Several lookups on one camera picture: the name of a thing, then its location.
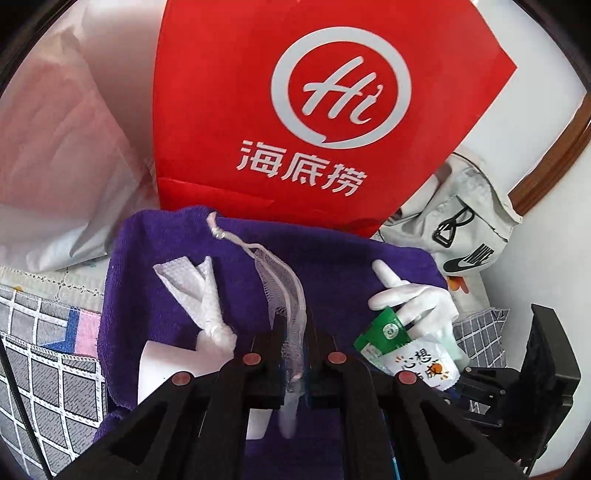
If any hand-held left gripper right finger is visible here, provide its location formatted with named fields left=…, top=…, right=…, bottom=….
left=307, top=314, right=532, bottom=480

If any grey waist bag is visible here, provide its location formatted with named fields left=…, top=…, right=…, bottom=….
left=381, top=150, right=525, bottom=278

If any green sachet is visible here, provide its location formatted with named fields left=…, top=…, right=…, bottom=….
left=353, top=307, right=411, bottom=358

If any red paper bag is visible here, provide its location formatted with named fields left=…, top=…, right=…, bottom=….
left=152, top=0, right=518, bottom=238

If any white sponge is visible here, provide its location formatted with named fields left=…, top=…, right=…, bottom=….
left=139, top=340, right=273, bottom=439

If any blue checked tablecloth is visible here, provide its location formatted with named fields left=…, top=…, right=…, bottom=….
left=0, top=284, right=509, bottom=480

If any white knotted cloth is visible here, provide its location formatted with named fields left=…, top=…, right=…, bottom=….
left=154, top=256, right=238, bottom=365

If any white plastic shopping bag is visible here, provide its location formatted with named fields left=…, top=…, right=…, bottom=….
left=0, top=18, right=160, bottom=273

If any grey checked tablecloth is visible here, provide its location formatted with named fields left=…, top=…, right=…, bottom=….
left=0, top=342, right=51, bottom=480

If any purple towel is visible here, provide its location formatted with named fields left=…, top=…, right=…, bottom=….
left=95, top=206, right=451, bottom=462

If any white printed sachet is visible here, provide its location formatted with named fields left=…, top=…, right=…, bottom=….
left=383, top=336, right=461, bottom=392

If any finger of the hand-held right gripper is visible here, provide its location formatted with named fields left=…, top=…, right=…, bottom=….
left=519, top=304, right=581, bottom=480
left=457, top=367, right=522, bottom=428

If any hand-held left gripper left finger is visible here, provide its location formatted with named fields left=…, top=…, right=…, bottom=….
left=55, top=318, right=287, bottom=480

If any white mesh bag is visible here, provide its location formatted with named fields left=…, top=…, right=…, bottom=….
left=207, top=212, right=308, bottom=439

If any brown wooden door frame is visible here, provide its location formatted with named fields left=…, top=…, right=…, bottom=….
left=508, top=88, right=591, bottom=215

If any white glove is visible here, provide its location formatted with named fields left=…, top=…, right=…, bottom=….
left=368, top=260, right=459, bottom=342

